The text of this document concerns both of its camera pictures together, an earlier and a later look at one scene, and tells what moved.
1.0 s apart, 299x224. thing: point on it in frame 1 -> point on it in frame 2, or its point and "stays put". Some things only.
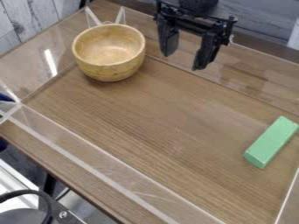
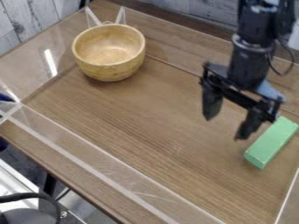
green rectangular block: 270,143 stays put
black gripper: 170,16 -> 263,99
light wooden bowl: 108,51 stays put
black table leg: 50,185 stays put
